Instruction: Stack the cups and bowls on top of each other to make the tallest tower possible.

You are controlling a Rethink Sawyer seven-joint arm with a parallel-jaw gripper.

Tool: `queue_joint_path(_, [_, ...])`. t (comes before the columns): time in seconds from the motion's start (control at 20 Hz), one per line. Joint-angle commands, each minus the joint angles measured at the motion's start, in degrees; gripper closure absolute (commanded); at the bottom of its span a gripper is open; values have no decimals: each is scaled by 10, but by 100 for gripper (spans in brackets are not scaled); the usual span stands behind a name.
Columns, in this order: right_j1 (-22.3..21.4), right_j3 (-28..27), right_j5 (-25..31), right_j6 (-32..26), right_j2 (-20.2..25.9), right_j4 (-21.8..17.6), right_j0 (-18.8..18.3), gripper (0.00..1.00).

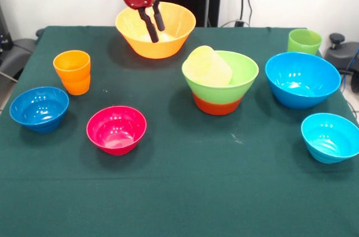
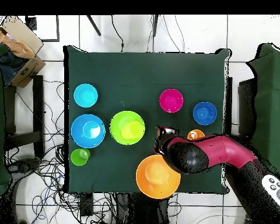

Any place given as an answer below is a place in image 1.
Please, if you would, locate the large yellow-orange bowl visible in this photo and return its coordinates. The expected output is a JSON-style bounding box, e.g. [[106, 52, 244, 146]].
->
[[114, 1, 197, 59]]

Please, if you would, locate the yellow cup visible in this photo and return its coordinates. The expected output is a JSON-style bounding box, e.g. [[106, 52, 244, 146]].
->
[[185, 45, 233, 86]]

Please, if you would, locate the orange cup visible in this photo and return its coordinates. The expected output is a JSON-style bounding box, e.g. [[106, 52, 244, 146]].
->
[[53, 50, 91, 96]]

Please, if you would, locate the red-orange bowl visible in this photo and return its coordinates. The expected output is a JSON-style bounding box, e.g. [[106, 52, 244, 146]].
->
[[192, 92, 243, 117]]

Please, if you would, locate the green bowl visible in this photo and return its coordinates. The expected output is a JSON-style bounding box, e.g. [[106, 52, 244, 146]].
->
[[181, 50, 260, 105]]

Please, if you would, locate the pink bowl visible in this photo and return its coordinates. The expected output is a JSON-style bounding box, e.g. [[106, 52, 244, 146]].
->
[[86, 105, 148, 156]]

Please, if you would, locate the grey chair base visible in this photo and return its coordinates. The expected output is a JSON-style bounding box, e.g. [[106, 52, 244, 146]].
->
[[0, 38, 38, 81]]

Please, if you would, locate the small dark blue bowl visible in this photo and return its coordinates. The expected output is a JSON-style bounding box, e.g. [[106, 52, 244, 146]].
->
[[9, 86, 70, 134]]

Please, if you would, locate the green cup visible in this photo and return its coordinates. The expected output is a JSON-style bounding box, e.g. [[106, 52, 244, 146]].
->
[[287, 28, 323, 55]]

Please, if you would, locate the dark green tablecloth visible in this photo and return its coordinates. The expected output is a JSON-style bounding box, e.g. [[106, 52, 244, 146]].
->
[[0, 25, 359, 237]]

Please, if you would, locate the large blue bowl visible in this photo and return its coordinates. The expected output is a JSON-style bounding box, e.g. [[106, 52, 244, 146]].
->
[[265, 52, 342, 110]]

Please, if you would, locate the black chair base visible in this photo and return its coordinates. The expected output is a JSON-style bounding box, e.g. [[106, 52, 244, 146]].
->
[[324, 32, 359, 94]]

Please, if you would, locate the small light blue bowl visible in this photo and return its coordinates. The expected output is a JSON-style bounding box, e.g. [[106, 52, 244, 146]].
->
[[301, 112, 359, 165]]

